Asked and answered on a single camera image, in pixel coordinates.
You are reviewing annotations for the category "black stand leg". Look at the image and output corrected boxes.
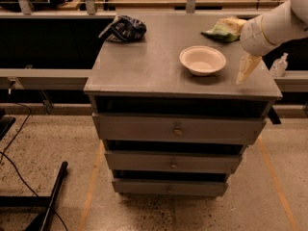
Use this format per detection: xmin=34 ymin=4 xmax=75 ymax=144
xmin=0 ymin=162 xmax=68 ymax=231

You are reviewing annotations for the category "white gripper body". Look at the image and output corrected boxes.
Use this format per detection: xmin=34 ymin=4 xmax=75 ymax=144
xmin=240 ymin=14 xmax=275 ymax=56

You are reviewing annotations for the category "white paper bowl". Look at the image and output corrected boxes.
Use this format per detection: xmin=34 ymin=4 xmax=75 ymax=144
xmin=179 ymin=46 xmax=226 ymax=76

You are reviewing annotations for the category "grey metal rail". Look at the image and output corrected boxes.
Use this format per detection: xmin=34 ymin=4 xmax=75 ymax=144
xmin=0 ymin=68 xmax=91 ymax=90

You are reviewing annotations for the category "grey drawer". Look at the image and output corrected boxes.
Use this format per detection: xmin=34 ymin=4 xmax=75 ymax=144
xmin=105 ymin=151 xmax=242 ymax=174
xmin=92 ymin=113 xmax=265 ymax=145
xmin=113 ymin=179 xmax=227 ymax=197

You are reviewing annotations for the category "black floor cable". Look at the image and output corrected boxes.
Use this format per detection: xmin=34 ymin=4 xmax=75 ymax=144
xmin=0 ymin=102 xmax=68 ymax=231

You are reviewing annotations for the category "green chip bag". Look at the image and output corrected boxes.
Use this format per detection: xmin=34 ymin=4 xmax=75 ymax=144
xmin=202 ymin=23 xmax=241 ymax=42

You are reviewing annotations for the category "grey drawer cabinet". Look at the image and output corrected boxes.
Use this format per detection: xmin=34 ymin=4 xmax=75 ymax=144
xmin=85 ymin=13 xmax=282 ymax=184

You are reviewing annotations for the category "middle grey drawer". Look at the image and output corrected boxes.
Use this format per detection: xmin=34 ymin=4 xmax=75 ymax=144
xmin=105 ymin=151 xmax=242 ymax=174

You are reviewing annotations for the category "clear sanitizer bottle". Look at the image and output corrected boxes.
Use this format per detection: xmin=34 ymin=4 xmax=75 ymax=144
xmin=269 ymin=53 xmax=288 ymax=77

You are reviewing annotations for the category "blue chip bag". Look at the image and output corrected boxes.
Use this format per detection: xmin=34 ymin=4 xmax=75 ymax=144
xmin=98 ymin=15 xmax=147 ymax=42

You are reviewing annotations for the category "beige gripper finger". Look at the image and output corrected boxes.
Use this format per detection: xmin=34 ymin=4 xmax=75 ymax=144
xmin=237 ymin=54 xmax=262 ymax=84
xmin=218 ymin=17 xmax=246 ymax=34

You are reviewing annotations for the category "bottom grey drawer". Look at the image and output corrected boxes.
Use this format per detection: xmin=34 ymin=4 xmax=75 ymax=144
xmin=113 ymin=179 xmax=227 ymax=197

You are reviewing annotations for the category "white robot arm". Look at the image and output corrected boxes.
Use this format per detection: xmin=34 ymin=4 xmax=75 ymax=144
xmin=219 ymin=0 xmax=308 ymax=83

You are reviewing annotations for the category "top grey drawer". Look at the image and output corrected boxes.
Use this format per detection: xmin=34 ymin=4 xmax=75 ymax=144
xmin=92 ymin=113 xmax=265 ymax=145

